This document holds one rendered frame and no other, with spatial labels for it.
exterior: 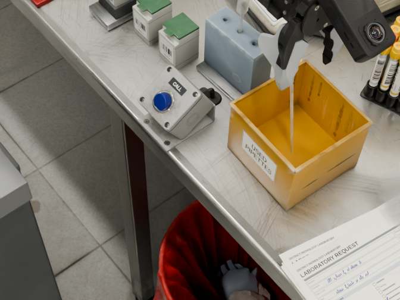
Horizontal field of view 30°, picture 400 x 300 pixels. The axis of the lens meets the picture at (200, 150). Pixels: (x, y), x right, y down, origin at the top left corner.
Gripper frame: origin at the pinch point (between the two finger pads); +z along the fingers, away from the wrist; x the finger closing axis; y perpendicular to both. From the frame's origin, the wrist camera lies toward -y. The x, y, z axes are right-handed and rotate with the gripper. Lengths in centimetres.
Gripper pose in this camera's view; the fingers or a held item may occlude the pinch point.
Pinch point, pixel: (308, 73)
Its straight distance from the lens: 91.7
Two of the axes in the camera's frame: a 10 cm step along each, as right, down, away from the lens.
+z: -0.2, 5.7, 8.2
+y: -5.9, -6.7, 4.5
